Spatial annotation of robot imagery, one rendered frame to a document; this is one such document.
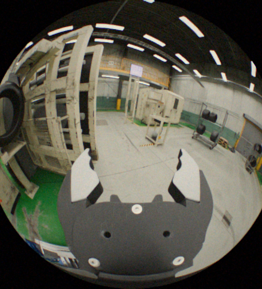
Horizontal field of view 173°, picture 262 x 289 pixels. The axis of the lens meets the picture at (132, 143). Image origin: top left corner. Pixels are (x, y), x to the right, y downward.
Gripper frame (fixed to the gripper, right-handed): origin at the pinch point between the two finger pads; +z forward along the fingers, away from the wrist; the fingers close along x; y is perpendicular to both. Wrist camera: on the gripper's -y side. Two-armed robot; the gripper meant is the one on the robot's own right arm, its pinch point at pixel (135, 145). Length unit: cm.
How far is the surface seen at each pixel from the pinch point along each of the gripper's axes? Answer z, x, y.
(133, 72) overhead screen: 388, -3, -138
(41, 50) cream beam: 30, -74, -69
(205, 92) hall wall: 784, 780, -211
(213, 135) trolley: 243, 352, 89
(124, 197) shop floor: 42, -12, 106
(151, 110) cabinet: 412, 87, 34
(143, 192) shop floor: 52, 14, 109
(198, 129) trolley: 319, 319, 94
